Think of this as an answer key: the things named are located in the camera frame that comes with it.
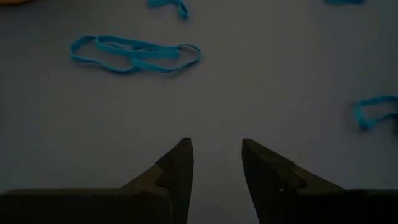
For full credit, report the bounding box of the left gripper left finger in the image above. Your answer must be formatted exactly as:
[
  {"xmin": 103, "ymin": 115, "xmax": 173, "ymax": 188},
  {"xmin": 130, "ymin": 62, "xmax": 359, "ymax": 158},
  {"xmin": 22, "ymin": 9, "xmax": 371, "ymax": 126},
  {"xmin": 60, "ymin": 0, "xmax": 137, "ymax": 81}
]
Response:
[{"xmin": 121, "ymin": 138, "xmax": 194, "ymax": 224}]

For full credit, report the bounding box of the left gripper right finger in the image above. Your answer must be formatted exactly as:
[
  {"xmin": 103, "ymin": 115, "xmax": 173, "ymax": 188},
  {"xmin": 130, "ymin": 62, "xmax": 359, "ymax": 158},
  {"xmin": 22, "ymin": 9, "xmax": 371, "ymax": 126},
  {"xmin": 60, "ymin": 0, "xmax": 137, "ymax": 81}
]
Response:
[{"xmin": 241, "ymin": 139, "xmax": 345, "ymax": 224}]

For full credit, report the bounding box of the blue rubber band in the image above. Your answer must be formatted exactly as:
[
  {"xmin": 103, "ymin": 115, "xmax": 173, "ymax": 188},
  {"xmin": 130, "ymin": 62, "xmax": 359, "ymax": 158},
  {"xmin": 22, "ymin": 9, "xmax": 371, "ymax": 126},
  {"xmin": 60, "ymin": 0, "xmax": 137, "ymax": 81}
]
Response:
[
  {"xmin": 69, "ymin": 34, "xmax": 202, "ymax": 75},
  {"xmin": 353, "ymin": 95, "xmax": 398, "ymax": 131},
  {"xmin": 323, "ymin": 0, "xmax": 368, "ymax": 5},
  {"xmin": 146, "ymin": 0, "xmax": 190, "ymax": 20}
]

